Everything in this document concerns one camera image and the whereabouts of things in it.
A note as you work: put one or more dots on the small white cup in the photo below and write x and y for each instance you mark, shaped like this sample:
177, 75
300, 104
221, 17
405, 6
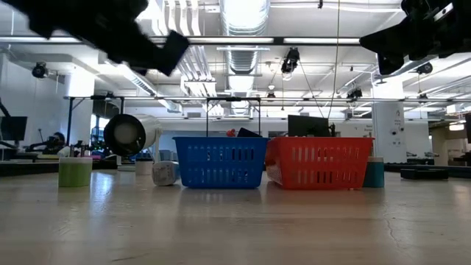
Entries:
143, 168

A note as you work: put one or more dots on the black ceiling spotlight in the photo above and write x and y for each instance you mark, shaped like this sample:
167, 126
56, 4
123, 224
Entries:
425, 68
290, 60
39, 70
355, 92

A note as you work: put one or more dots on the person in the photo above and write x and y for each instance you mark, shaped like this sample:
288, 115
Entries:
58, 140

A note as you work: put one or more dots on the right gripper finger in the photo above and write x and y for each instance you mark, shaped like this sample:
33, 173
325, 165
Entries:
388, 41

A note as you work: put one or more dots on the small red object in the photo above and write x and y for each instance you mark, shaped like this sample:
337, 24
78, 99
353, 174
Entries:
230, 132

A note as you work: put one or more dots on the white and blue adapter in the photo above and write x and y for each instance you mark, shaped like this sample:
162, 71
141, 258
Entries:
163, 173

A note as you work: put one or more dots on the black monitor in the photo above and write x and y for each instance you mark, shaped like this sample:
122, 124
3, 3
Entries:
307, 126
14, 129

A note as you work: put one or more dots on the black background robot arm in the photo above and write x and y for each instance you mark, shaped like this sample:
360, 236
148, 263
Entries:
40, 146

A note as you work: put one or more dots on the green plastic cup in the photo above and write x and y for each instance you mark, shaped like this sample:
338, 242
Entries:
75, 174

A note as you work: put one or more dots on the silver ceiling duct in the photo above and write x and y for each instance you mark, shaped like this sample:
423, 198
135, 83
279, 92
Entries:
243, 62

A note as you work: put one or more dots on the red plastic basket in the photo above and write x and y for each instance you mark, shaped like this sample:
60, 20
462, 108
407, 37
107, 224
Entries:
316, 144

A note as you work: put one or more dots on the white cylindrical tube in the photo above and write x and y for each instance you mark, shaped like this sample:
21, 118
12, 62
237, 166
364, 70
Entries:
127, 134

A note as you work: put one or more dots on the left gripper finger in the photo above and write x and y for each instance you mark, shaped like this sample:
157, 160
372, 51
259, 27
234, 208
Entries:
132, 44

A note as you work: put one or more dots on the teal cylindrical container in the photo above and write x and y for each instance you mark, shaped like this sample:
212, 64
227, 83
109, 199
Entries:
374, 173

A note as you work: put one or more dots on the blue plastic basket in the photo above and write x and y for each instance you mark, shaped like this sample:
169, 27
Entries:
221, 147

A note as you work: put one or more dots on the thin black background frame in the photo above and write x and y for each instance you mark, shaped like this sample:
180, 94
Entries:
233, 99

